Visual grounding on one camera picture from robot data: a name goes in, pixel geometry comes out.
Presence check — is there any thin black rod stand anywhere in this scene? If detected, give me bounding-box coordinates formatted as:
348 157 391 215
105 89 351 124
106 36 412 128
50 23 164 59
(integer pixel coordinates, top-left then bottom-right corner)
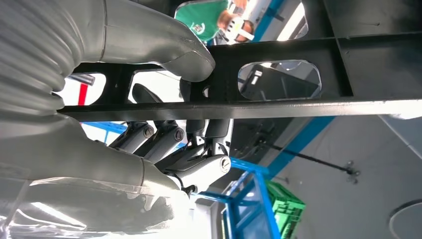
260 140 362 184

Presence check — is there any blue metal shelf rack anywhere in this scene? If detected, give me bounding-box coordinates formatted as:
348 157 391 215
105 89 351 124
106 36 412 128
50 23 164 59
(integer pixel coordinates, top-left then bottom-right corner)
81 122 128 146
194 115 335 239

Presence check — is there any green plastic crate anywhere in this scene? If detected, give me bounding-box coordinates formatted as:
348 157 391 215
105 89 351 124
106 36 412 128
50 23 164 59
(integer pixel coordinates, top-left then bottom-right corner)
265 180 307 239

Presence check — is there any white headset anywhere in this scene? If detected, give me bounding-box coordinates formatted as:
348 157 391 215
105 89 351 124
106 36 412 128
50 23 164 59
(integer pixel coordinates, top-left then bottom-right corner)
227 18 255 42

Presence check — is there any person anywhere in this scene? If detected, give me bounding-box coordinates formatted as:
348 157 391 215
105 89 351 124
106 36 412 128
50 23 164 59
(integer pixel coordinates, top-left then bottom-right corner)
174 0 256 45

